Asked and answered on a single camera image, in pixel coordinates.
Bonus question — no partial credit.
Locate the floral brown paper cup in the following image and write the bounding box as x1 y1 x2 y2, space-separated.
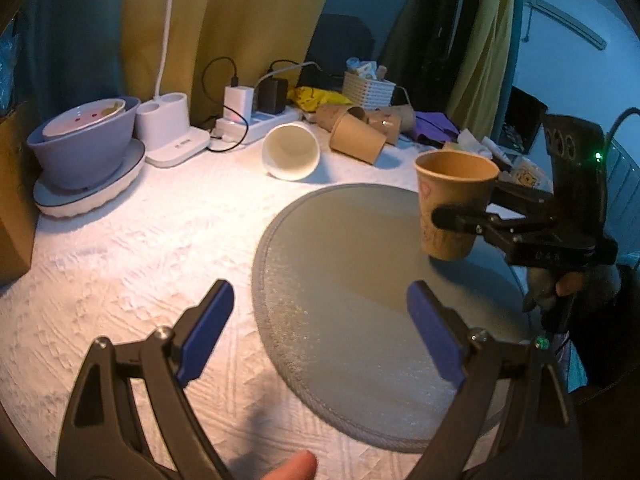
414 150 500 261

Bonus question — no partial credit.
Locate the brown cup near basket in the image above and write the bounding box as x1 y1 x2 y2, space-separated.
388 104 416 132

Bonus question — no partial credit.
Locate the floral brown cup lying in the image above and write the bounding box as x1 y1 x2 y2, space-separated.
367 110 401 145

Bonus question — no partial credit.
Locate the plain brown paper cup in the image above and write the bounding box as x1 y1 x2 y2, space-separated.
329 113 386 165

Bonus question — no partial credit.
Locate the brown cup open front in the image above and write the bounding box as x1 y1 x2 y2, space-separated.
314 104 368 132

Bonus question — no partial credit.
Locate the white paper cup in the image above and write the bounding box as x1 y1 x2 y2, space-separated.
262 122 321 181

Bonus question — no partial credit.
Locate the operator hand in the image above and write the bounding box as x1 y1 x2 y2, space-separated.
264 450 318 480

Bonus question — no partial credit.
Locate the cream bear mug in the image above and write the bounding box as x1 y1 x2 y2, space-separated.
509 156 553 193

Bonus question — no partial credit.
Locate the black monitor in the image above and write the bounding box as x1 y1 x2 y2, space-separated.
498 87 548 154

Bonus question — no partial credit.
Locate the purple cloth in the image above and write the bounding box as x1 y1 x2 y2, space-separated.
409 112 460 146

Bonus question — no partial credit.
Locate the yellow curtain right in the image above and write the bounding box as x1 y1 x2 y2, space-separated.
447 0 515 139

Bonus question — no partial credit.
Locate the yellow curtain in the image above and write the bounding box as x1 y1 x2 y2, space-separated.
447 0 515 139
120 0 326 124

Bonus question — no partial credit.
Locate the round grey placemat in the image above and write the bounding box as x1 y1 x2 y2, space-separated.
252 183 534 453

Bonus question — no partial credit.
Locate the white plastic basket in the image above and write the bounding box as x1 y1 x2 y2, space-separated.
342 72 396 110

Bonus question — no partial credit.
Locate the yellow plastic bag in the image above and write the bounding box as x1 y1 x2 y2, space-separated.
288 87 352 113

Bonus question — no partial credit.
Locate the white power strip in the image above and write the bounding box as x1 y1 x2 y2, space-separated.
213 106 302 145

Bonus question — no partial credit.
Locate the black power adapter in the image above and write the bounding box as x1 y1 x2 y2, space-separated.
257 77 288 115

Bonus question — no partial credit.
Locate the white round plate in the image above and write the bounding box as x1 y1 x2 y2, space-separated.
32 139 146 218

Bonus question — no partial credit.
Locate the cardboard box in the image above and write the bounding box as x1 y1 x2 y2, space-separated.
0 101 40 286

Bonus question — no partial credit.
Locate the white charger plug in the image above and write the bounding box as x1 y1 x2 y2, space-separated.
224 86 254 122

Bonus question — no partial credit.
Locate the purple bowl with dish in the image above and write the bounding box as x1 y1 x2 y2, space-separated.
26 96 141 191

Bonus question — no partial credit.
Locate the yellow curtain left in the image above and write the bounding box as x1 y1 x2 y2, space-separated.
120 0 326 124

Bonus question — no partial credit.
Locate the white desk lamp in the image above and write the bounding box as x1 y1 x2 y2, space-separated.
134 0 209 169

